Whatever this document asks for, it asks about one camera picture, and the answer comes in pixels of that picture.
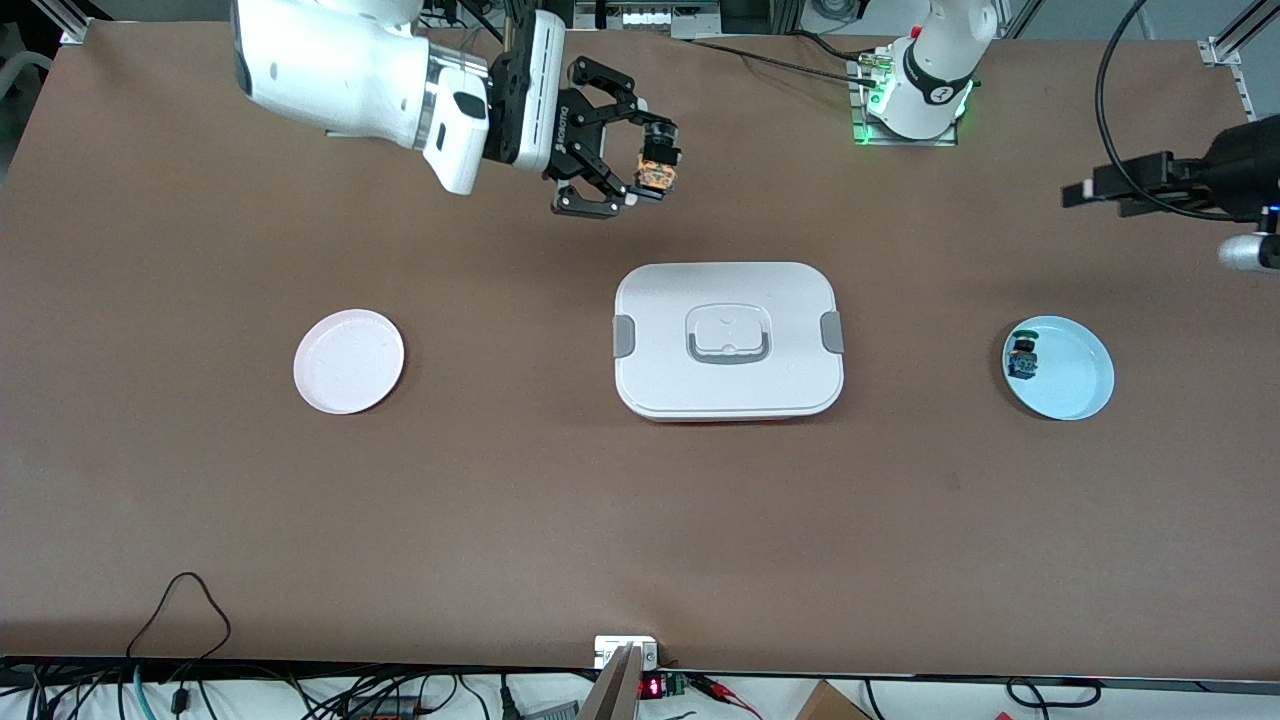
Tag orange and black push-button switch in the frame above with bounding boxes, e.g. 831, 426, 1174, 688
636, 120, 683, 196

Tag white power strip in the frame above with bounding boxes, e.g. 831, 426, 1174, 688
620, 8, 723, 32

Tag white lunch box grey clasps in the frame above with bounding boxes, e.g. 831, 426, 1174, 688
612, 262, 846, 424

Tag light blue round plate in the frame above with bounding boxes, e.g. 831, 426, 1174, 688
1002, 316, 1116, 421

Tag pale pink round plate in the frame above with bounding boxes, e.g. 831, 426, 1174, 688
293, 309, 406, 415

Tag small white box device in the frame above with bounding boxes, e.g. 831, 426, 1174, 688
594, 636, 661, 669

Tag grey slanted bar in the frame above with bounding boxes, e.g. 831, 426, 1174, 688
578, 643, 643, 720

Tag red clip lead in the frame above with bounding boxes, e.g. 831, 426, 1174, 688
688, 674, 763, 720

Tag brown cardboard box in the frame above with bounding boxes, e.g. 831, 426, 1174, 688
795, 680, 871, 720

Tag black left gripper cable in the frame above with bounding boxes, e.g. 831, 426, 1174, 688
1094, 0, 1236, 217

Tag black left arm base cable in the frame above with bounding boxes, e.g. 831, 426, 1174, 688
690, 30, 879, 85

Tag blue and black push-button switch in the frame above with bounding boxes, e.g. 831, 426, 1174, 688
1007, 328, 1042, 382

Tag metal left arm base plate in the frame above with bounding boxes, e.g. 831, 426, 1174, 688
850, 50, 961, 148

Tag black cable loop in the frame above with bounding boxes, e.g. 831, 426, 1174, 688
1005, 678, 1103, 710

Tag thin black looped cable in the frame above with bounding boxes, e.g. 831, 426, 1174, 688
125, 572, 233, 661

